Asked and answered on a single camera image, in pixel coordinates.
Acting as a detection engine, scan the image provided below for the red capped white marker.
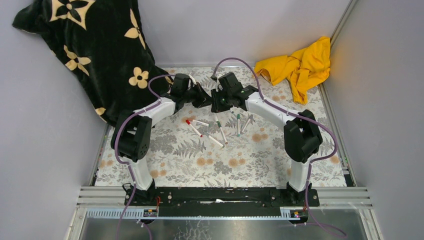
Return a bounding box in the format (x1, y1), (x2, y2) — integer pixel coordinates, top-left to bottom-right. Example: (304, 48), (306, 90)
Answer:
(185, 119), (203, 138)

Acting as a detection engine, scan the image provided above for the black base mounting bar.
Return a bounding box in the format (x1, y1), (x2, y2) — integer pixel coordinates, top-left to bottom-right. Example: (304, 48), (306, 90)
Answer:
(122, 183), (320, 213)

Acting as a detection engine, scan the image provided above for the grey capped white marker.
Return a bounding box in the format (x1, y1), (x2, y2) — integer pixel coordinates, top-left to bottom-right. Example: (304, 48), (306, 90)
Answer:
(204, 132), (225, 148)

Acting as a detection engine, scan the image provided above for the purple cable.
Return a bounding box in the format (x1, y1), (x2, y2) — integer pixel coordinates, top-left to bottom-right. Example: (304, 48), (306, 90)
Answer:
(210, 57), (349, 239)
(113, 74), (176, 240)

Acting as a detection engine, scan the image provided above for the floral patterned table mat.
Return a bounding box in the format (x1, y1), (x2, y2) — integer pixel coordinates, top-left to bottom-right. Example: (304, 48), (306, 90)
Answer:
(94, 67), (347, 187)

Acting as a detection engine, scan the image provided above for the yellow cloth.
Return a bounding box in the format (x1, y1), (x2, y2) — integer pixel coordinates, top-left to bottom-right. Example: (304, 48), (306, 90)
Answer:
(254, 36), (331, 105)

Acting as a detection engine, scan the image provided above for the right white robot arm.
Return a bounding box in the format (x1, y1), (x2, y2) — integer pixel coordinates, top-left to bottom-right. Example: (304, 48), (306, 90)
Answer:
(211, 72), (323, 206)

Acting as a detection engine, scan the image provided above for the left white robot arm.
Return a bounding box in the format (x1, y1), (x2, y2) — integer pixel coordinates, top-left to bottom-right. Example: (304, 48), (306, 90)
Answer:
(111, 73), (212, 206)

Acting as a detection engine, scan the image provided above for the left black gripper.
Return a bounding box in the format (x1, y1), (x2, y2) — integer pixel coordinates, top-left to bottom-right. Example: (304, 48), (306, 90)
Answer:
(181, 82), (212, 109)

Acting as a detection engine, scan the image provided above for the black floral plush blanket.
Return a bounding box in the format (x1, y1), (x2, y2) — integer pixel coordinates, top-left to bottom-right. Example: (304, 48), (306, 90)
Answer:
(12, 0), (173, 126)

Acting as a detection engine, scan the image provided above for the dark green capped marker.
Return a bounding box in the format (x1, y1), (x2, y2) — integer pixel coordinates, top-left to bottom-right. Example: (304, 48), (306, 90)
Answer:
(216, 121), (228, 145)

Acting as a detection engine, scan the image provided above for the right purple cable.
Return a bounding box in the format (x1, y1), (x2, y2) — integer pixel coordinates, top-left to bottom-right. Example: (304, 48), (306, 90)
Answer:
(210, 57), (349, 239)

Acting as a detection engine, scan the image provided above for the teal green capped marker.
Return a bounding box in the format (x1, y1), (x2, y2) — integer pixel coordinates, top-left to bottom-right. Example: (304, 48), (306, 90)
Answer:
(236, 113), (241, 137)

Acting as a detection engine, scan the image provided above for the grey capped slanted marker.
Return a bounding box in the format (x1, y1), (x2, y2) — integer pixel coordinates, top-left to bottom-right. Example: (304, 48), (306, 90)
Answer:
(240, 114), (253, 134)

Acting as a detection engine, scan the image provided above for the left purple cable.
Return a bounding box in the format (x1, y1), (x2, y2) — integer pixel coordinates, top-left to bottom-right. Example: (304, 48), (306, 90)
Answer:
(113, 74), (176, 240)

